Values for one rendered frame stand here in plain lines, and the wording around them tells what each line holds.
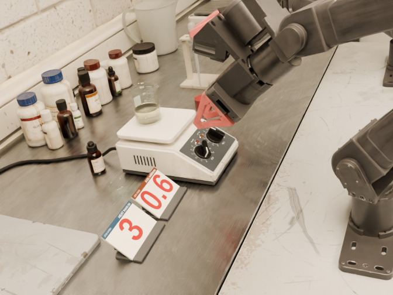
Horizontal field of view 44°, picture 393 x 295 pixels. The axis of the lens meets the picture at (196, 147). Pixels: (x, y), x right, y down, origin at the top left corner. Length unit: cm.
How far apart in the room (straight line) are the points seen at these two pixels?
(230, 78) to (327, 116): 40
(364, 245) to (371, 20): 31
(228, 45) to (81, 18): 82
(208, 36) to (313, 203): 32
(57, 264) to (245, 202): 32
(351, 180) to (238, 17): 27
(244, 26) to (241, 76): 7
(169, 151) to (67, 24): 66
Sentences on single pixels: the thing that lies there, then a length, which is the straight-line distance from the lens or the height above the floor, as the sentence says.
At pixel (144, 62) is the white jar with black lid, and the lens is 141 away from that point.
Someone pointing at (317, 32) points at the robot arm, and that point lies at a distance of 63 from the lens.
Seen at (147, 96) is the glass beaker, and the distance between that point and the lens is 89.
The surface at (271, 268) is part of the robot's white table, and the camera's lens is 71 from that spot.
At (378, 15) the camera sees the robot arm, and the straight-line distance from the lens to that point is 60.
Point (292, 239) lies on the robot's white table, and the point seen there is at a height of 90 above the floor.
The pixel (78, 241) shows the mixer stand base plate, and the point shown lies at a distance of 81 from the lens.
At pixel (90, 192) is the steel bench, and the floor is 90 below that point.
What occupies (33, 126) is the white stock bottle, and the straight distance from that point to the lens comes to 113.
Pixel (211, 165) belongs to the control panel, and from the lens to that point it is 87.
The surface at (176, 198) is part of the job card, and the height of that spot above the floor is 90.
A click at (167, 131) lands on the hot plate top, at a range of 89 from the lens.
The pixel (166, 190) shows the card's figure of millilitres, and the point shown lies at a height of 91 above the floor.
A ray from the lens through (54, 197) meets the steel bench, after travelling 95.
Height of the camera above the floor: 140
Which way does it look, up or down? 30 degrees down
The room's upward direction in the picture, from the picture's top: 9 degrees counter-clockwise
